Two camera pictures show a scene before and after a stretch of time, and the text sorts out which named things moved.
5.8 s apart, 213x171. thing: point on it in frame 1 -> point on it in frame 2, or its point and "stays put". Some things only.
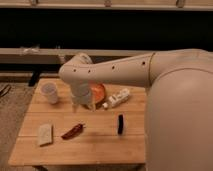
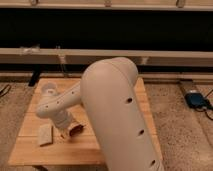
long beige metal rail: x=57 y=56 stays put
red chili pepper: x=74 y=132 stays put
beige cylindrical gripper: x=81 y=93 -> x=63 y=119
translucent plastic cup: x=50 y=89 stays put
